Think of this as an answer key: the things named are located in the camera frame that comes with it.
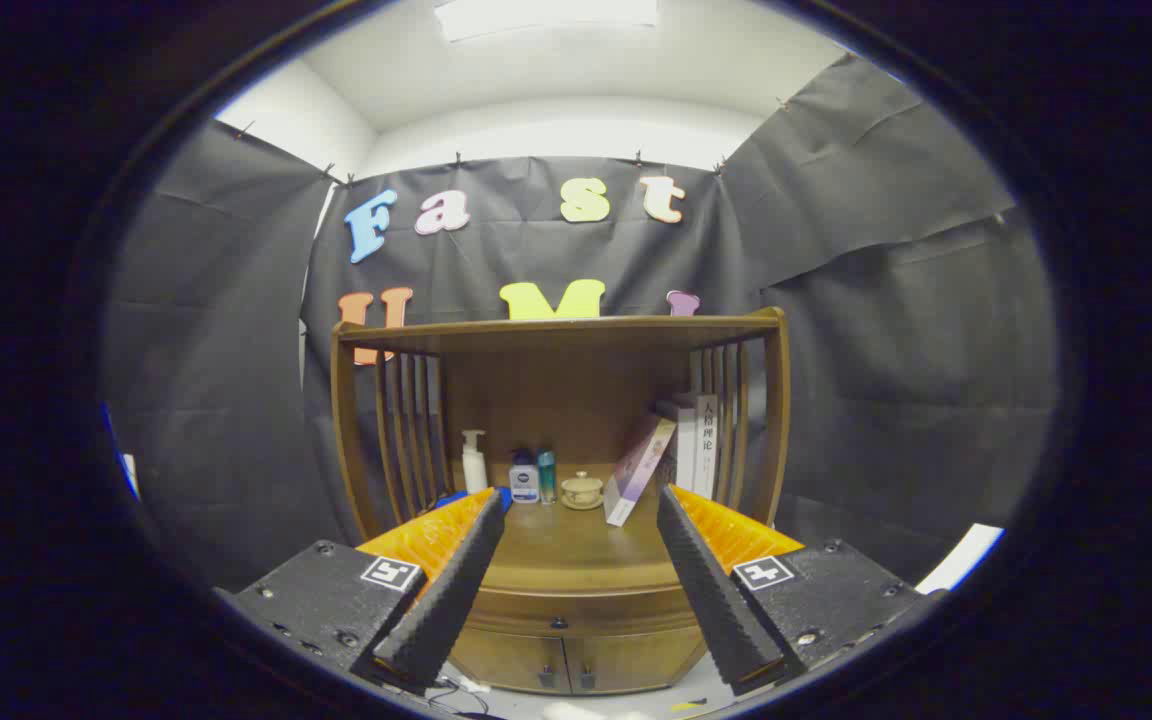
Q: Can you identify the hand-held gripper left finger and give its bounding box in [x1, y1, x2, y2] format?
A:
[214, 488, 507, 696]

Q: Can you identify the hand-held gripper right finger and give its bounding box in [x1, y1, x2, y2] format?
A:
[656, 484, 947, 698]

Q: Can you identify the wooden drawer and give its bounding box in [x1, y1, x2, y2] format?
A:
[466, 585, 702, 637]

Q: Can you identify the wooden countertop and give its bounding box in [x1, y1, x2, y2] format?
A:
[436, 480, 769, 597]

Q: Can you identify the wooden cabinet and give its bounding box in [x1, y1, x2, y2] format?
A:
[329, 306, 794, 698]

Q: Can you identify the blue folded cloth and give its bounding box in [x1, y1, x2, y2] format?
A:
[434, 486, 514, 512]

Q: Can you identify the white pump bottle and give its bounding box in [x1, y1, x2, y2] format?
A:
[461, 430, 489, 495]

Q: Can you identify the white bottle with blue cap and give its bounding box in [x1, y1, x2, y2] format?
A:
[509, 450, 541, 504]

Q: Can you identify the purple and white book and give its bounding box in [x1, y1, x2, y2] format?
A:
[603, 413, 678, 527]

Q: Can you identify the patterned cover book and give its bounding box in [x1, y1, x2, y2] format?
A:
[658, 402, 683, 491]

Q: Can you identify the white book with printed spine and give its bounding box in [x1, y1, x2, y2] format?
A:
[693, 393, 720, 499]

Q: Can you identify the plain white book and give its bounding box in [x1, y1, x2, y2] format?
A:
[674, 398, 699, 494]

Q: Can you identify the white box device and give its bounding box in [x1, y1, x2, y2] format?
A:
[916, 523, 1005, 594]

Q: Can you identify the ceiling light panel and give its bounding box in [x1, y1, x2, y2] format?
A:
[434, 0, 659, 43]

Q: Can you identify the black cable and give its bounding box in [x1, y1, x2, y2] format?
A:
[426, 675, 492, 716]

